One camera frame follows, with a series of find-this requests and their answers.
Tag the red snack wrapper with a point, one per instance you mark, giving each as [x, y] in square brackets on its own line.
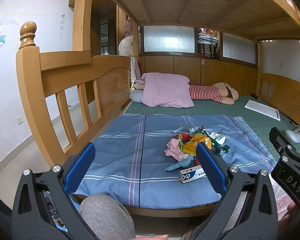
[183, 136]

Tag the blue striped blanket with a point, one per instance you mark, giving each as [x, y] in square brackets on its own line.
[130, 163]

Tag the white handheld appliance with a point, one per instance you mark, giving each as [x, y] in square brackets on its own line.
[293, 135]

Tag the white blue medicine box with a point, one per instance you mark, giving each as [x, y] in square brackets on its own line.
[191, 174]

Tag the pink plastic bag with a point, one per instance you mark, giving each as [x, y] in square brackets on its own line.
[173, 150]

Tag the yellow snack bag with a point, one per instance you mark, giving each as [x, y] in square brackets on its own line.
[190, 147]

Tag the pink pillow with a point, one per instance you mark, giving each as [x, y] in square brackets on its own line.
[167, 90]

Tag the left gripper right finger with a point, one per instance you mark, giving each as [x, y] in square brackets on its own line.
[247, 209]

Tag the green bed mat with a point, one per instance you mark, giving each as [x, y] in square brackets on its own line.
[259, 123]

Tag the person's left hand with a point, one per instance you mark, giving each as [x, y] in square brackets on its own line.
[154, 237]

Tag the person's right hand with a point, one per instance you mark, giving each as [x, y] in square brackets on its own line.
[285, 219]

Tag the grey trouser knee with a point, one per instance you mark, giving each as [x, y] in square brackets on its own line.
[107, 217]

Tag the white flat board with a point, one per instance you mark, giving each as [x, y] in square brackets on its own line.
[263, 109]

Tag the wooden bunk bed frame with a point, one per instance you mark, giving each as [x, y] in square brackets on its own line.
[70, 96]

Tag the green wafer wrapper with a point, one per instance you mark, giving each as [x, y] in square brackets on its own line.
[207, 134]

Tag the white plush toy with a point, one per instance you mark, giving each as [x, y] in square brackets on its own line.
[126, 44]

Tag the striped plush doll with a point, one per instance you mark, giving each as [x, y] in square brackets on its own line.
[219, 92]

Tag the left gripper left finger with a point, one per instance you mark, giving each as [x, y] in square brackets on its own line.
[42, 206]

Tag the dark green foil wrapper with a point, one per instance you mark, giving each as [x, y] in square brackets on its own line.
[222, 150]

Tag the stack of papers on shelf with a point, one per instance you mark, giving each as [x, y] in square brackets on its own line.
[207, 42]

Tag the clear plastic wrapper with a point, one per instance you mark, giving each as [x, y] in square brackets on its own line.
[186, 129]

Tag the light blue small pillow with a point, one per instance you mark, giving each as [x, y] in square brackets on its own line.
[136, 95]

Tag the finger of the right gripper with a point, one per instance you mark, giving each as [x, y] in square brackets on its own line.
[278, 140]

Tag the paper cup with stripes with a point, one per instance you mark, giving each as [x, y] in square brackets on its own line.
[220, 139]

